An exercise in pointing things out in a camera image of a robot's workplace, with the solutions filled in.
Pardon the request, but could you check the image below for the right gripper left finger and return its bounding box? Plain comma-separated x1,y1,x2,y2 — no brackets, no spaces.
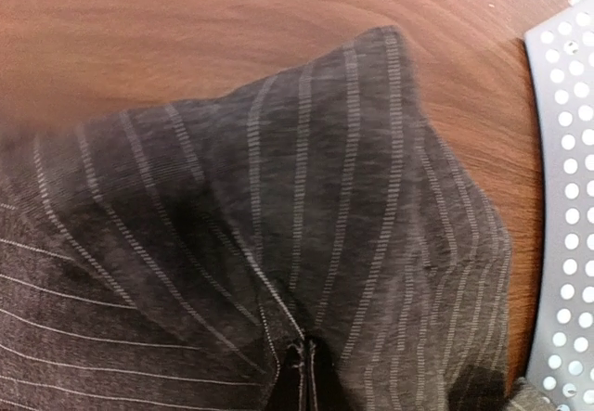
271,341,308,411

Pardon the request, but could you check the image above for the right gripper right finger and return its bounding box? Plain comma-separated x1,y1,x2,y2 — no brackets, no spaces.
305,339,354,411

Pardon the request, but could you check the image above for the black pinstriped long sleeve shirt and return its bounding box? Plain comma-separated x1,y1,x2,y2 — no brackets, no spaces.
1,26,552,410

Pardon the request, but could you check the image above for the light blue perforated plastic basket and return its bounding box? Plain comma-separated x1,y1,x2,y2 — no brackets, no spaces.
524,0,593,410

